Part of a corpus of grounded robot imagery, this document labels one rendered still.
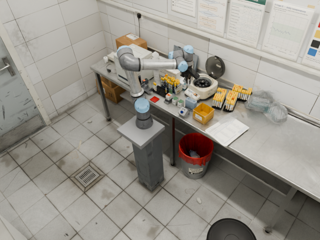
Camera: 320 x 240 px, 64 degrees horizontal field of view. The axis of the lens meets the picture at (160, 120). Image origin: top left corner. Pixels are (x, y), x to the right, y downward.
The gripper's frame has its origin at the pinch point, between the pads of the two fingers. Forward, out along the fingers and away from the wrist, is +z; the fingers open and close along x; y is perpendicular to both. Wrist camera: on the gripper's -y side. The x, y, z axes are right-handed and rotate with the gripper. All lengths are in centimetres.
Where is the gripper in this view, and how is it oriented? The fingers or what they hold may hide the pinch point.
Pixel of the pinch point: (189, 85)
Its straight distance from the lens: 221.6
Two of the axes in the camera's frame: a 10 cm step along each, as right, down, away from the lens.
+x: -6.4, 5.6, -5.2
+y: -7.6, -4.3, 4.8
